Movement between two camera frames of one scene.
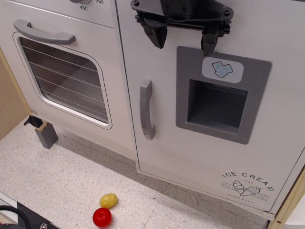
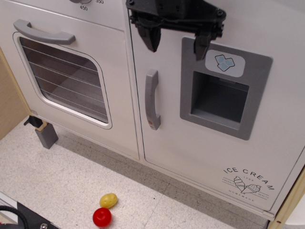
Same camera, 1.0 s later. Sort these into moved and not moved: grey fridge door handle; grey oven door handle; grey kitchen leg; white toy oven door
Moved: grey fridge door handle
Not moved: grey oven door handle; white toy oven door; grey kitchen leg
